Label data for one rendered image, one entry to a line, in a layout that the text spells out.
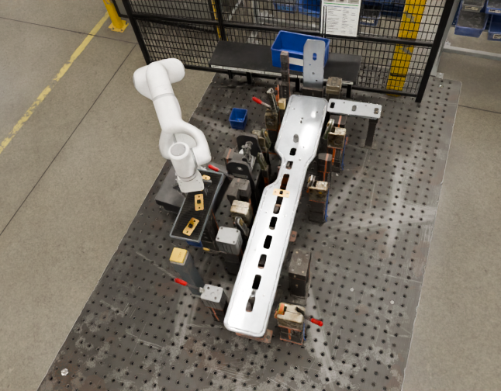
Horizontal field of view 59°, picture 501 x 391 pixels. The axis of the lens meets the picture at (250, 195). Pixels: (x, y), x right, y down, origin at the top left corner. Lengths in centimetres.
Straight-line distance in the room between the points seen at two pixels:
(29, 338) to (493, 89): 405
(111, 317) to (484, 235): 247
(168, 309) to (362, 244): 107
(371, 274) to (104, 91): 307
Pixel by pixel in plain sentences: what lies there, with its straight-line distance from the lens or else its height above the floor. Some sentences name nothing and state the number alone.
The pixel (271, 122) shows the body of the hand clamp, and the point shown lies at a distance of 249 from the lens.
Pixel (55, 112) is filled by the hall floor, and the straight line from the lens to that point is 452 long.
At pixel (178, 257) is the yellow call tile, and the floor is 116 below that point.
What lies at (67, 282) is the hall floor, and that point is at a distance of 349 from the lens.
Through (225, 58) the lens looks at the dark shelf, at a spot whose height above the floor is 103.
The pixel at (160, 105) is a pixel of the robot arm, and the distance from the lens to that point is 180.
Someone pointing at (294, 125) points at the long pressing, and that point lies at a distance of 247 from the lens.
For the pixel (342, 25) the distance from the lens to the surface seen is 270.
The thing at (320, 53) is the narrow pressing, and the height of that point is 126.
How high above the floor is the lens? 289
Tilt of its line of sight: 58 degrees down
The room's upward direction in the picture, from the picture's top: 11 degrees counter-clockwise
